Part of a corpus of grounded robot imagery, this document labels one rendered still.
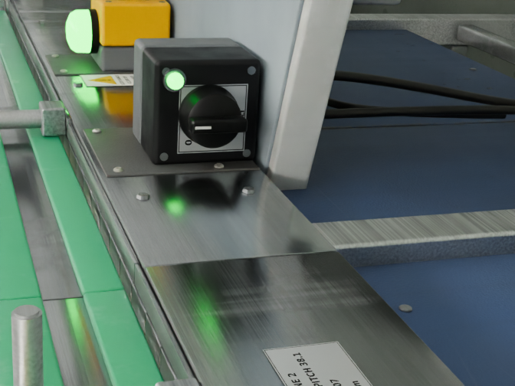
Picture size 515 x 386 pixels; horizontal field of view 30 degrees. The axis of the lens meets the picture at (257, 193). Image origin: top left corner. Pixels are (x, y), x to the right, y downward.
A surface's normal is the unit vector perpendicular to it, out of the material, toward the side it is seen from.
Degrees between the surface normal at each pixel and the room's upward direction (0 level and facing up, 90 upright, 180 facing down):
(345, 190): 90
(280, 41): 0
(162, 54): 90
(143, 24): 90
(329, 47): 90
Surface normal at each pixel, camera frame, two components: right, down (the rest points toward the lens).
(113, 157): 0.06, -0.93
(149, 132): -0.95, 0.06
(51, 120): 0.31, 0.36
